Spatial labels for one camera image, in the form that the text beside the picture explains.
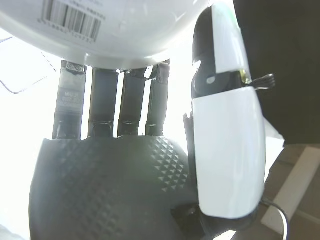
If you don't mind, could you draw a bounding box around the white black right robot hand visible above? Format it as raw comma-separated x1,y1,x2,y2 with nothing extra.
28,4,266,240

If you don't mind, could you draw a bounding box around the thin black cable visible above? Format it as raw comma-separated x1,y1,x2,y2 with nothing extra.
259,196,291,240

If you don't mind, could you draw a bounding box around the light wooden frame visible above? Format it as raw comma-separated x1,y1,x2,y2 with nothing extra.
260,145,320,226

